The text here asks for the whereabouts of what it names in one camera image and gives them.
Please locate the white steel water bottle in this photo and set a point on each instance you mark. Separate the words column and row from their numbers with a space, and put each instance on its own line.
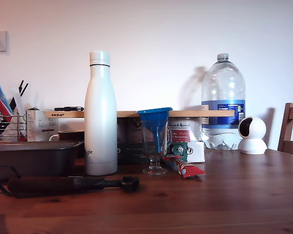
column 101, row 109

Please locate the red patterned snack wrapper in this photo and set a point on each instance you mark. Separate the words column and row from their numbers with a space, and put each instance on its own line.
column 185, row 169

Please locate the blue plastic funnel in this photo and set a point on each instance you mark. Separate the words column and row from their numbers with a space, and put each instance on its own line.
column 153, row 119

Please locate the green and white carton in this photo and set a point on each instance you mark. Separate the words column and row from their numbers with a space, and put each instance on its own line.
column 196, row 152

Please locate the light wooden board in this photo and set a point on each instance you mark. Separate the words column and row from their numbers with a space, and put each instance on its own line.
column 197, row 113

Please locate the tin can with red label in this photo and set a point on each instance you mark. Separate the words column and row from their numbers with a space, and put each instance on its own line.
column 183, row 131

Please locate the white flat strip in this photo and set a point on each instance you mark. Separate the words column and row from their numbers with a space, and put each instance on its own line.
column 19, row 102

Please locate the brown wooden chair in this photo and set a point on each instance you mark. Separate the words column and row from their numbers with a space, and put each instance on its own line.
column 289, row 126

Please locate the white printed carton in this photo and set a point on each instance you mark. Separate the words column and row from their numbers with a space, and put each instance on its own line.
column 37, row 126

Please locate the black stick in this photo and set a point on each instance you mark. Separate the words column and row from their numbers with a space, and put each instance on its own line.
column 21, row 85
column 25, row 88

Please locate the blue book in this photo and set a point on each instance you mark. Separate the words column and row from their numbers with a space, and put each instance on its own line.
column 2, row 96

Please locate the black baking pan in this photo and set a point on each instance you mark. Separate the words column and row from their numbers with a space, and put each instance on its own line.
column 31, row 156

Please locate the dark green box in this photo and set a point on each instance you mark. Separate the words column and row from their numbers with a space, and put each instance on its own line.
column 131, row 153

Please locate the black pen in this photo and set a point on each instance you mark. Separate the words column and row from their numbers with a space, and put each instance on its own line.
column 68, row 108

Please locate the white round security camera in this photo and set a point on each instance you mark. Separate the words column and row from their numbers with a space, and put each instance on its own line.
column 256, row 129

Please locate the large clear plastic water bottle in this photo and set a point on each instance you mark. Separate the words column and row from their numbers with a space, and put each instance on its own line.
column 223, row 85

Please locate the clear footed glass cup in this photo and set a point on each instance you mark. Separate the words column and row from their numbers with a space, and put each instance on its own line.
column 154, row 168

